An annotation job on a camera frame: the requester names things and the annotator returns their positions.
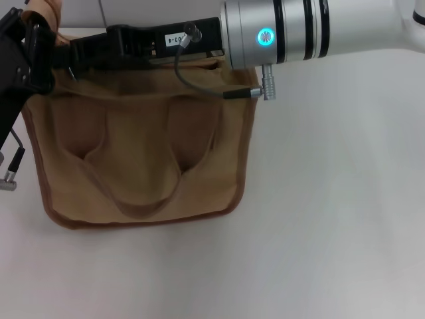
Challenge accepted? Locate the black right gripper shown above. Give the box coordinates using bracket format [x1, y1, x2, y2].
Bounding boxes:
[52, 17, 230, 72]

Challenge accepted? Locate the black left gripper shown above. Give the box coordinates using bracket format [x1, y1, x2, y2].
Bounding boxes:
[0, 7, 57, 151]

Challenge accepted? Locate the khaki canvas food bag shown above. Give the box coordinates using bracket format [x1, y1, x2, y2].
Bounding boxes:
[21, 0, 260, 231]

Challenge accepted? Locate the grey right gripper cable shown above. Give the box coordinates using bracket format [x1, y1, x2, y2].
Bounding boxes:
[173, 21, 279, 102]

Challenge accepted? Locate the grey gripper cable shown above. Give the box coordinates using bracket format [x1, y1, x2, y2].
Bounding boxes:
[173, 21, 279, 102]
[0, 128, 27, 191]

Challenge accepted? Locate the grey left gripper cable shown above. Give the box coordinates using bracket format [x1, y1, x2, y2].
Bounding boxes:
[0, 128, 27, 191]

